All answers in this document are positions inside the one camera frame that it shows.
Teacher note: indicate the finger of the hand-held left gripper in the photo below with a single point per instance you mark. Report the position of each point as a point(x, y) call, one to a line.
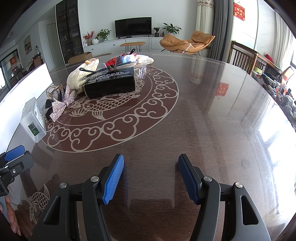
point(13, 153)
point(20, 164)

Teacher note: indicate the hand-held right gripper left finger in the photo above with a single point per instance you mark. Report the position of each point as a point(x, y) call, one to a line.
point(113, 180)

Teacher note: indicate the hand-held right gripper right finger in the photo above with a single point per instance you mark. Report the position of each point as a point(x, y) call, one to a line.
point(189, 178)

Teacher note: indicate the clear plastic box cartoon print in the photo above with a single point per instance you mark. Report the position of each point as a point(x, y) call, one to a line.
point(32, 120)

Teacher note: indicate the cream knitted glove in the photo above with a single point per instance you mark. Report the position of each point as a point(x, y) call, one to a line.
point(145, 59)
point(77, 78)

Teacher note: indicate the person's left hand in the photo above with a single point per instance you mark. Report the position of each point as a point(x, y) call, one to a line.
point(11, 215)

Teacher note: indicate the clear claw clip rhinestone bow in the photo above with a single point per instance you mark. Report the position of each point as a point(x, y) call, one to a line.
point(62, 104)

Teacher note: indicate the red paper poster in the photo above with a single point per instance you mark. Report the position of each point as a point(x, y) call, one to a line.
point(13, 61)

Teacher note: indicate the cluttered wooden side table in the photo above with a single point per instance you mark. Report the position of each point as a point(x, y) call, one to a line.
point(34, 61)

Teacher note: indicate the black cardboard box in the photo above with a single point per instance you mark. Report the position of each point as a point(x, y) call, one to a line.
point(108, 84)

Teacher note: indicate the white door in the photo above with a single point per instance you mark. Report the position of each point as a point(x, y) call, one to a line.
point(52, 44)

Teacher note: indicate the clear safety glasses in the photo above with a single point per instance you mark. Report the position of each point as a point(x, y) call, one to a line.
point(126, 61)

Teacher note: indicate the red candy packet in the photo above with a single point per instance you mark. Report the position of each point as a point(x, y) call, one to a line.
point(118, 60)

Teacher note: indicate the pile of sideboard clutter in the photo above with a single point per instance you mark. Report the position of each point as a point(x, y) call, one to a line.
point(277, 92)

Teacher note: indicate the wooden dining chair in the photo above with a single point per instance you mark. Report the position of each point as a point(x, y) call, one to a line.
point(241, 56)
point(263, 66)

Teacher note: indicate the dark glass display cabinet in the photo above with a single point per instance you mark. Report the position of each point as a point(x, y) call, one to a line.
point(68, 32)

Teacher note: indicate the white television cabinet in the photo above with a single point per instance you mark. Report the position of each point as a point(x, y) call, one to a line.
point(106, 46)

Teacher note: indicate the orange lounge chair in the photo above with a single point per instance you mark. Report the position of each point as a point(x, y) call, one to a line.
point(178, 42)

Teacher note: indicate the red flower plant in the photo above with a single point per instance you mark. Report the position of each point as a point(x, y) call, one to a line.
point(87, 37)

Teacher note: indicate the wooden bench with metal legs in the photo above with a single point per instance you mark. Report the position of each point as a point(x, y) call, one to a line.
point(132, 43)

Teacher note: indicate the white round vase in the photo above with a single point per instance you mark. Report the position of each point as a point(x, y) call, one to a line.
point(95, 41)

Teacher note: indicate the red bag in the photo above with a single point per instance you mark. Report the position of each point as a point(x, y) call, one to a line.
point(269, 58)

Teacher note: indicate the green potted plant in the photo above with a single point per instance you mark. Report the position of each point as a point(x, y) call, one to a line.
point(103, 34)

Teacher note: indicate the small potted plant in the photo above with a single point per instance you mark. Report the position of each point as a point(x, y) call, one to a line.
point(156, 31)

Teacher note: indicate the large leafy potted plant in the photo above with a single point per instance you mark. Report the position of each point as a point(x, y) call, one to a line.
point(171, 28)

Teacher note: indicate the grey curtain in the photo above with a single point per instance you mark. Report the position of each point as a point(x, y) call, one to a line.
point(220, 30)

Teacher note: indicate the black television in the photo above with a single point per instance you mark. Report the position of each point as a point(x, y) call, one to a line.
point(133, 27)

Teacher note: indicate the cloth covered air conditioner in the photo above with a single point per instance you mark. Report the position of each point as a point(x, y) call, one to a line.
point(204, 20)

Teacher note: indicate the framed wall painting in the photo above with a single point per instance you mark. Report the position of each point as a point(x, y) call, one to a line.
point(27, 44)

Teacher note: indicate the red wall hanging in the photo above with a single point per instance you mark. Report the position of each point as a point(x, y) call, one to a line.
point(239, 11)

